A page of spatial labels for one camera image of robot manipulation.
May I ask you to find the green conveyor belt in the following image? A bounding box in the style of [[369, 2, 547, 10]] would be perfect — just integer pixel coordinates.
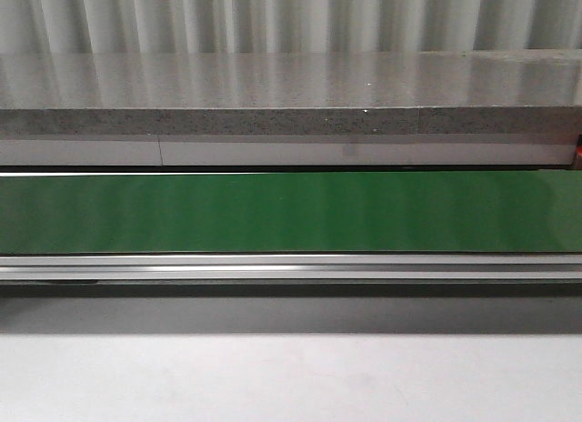
[[1, 170, 581, 255]]

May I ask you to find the aluminium conveyor frame rail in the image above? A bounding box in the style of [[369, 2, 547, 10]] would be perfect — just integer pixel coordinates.
[[1, 253, 581, 284]]

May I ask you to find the white pleated curtain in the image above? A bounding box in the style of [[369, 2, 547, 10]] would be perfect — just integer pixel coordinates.
[[1, 0, 581, 54]]

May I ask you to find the grey speckled stone counter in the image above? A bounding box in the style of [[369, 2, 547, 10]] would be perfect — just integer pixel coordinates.
[[1, 50, 581, 170]]

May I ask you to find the red object at edge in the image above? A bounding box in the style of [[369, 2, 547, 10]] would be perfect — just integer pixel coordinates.
[[573, 136, 582, 170]]

